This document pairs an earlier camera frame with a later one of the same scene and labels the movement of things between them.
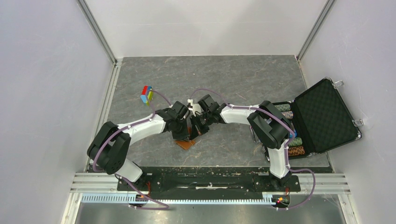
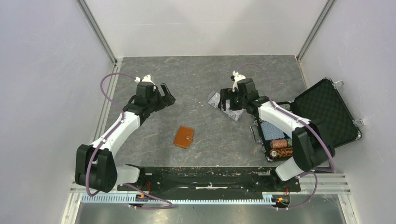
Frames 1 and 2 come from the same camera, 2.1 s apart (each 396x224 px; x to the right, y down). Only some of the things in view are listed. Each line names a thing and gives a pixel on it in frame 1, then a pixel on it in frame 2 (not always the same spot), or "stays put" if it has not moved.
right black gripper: [196, 129] to [224, 92]
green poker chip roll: [283, 107] stays put
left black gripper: [184, 135] to [168, 99]
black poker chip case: [321, 117] stays put
